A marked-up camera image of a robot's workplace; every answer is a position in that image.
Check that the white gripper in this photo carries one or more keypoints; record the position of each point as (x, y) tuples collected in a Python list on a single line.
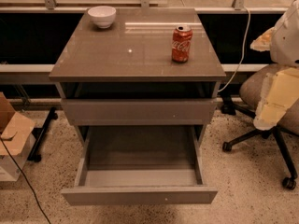
[(286, 41)]

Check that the red coke can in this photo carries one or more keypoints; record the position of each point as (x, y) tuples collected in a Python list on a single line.
[(181, 42)]

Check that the grey drawer cabinet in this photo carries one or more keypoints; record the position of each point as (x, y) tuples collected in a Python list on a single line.
[(132, 60)]

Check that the closed grey upper drawer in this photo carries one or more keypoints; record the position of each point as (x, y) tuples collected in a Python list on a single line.
[(81, 112)]

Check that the open grey drawer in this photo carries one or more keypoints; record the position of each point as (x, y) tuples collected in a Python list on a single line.
[(126, 165)]

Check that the brown office chair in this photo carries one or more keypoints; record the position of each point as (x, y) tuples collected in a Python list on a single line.
[(250, 94)]

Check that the white ceramic bowl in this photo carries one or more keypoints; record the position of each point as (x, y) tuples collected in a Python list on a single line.
[(102, 16)]

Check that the black stand leg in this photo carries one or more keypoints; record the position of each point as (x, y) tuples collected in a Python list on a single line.
[(39, 134)]

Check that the cardboard box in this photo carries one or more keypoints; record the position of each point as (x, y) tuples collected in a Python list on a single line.
[(17, 140)]

